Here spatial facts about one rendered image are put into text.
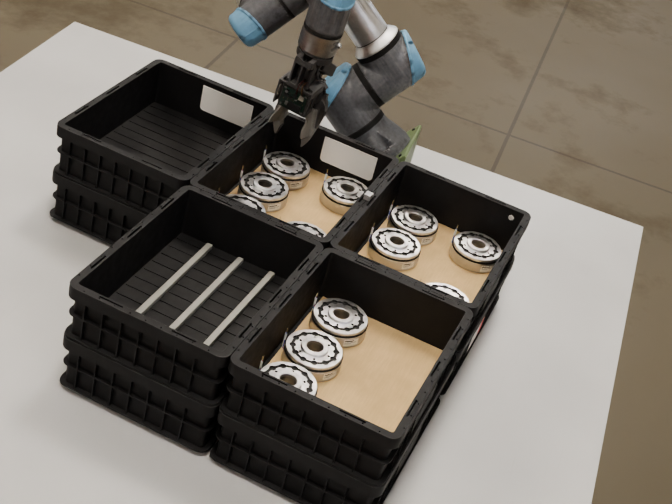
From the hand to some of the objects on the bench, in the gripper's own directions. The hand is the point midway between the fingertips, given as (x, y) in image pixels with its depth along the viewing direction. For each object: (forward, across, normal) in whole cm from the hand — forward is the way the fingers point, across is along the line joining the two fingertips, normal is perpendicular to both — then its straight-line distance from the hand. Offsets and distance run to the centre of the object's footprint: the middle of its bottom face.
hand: (292, 132), depth 230 cm
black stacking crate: (+32, -24, -1) cm, 40 cm away
